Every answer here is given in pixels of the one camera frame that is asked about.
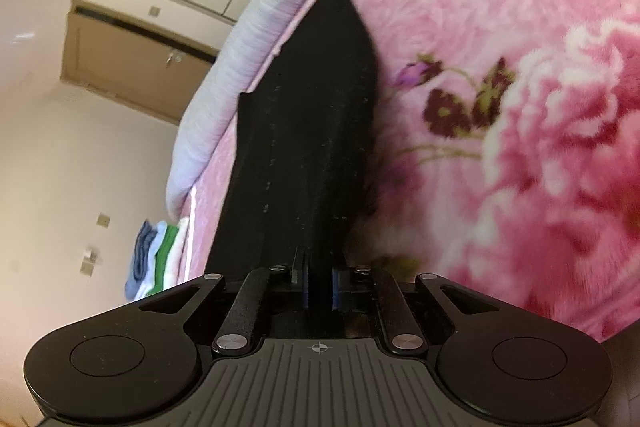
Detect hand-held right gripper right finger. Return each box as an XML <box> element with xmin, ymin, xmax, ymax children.
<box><xmin>330</xmin><ymin>262</ymin><xmax>507</xmax><ymax>356</ymax></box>

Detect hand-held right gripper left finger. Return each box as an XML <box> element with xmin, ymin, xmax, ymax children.
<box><xmin>135</xmin><ymin>247</ymin><xmax>314</xmax><ymax>356</ymax></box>

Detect green folded garment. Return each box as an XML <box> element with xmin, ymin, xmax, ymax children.
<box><xmin>151</xmin><ymin>224</ymin><xmax>182</xmax><ymax>290</ymax></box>

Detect cream folded garment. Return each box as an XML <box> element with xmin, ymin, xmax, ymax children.
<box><xmin>167</xmin><ymin>216</ymin><xmax>194</xmax><ymax>285</ymax></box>

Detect blue folded garment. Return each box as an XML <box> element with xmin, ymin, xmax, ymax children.
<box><xmin>123</xmin><ymin>219</ymin><xmax>159</xmax><ymax>299</ymax></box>

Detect pink floral blanket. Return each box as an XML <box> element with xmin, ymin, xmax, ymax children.
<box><xmin>177</xmin><ymin>0</ymin><xmax>640</xmax><ymax>344</ymax></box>

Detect grey striped quilt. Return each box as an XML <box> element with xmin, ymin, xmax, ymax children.
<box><xmin>166</xmin><ymin>0</ymin><xmax>372</xmax><ymax>219</ymax></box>

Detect black pants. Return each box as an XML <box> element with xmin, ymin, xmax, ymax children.
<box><xmin>205</xmin><ymin>0</ymin><xmax>382</xmax><ymax>310</ymax></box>

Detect wooden door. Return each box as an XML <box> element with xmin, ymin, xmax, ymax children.
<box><xmin>60</xmin><ymin>0</ymin><xmax>222</xmax><ymax>126</ymax></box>

